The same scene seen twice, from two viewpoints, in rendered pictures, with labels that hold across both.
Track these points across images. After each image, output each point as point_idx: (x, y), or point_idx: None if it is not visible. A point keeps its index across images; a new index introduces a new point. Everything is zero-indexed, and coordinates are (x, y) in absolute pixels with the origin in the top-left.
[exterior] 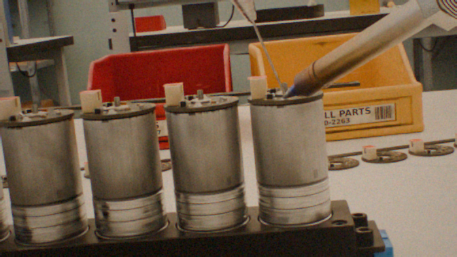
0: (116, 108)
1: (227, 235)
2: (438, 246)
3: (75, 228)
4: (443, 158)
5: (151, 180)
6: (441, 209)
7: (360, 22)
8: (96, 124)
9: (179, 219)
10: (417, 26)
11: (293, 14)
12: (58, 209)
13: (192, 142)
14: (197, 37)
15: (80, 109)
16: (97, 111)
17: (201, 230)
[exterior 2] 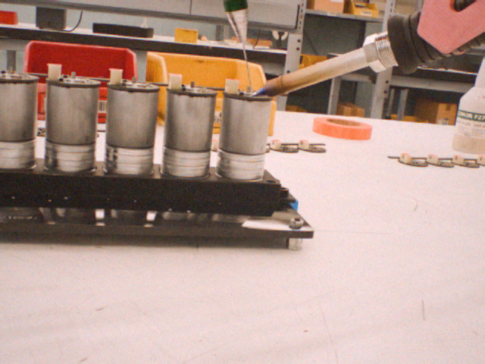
0: (135, 84)
1: (201, 181)
2: (314, 205)
3: (91, 164)
4: (293, 155)
5: (151, 138)
6: (306, 185)
7: (181, 48)
8: (123, 93)
9: (165, 167)
10: (358, 66)
11: (129, 32)
12: (84, 149)
13: (187, 116)
14: (46, 36)
15: (97, 80)
16: (123, 84)
17: (183, 177)
